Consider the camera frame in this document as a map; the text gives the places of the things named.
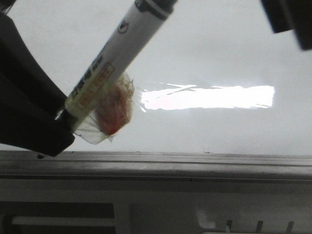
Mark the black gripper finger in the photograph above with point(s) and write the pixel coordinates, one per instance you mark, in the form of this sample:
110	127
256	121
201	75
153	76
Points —
285	15
29	100

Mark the orange magnet taped to marker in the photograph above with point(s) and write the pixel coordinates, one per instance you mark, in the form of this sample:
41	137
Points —
111	111

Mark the black and white whiteboard marker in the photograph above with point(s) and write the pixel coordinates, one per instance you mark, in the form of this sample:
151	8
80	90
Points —
136	28

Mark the white whiteboard surface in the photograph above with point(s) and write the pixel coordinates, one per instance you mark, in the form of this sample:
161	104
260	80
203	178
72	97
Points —
213	79

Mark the grey aluminium whiteboard frame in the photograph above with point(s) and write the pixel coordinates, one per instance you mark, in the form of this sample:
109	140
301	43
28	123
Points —
157	165

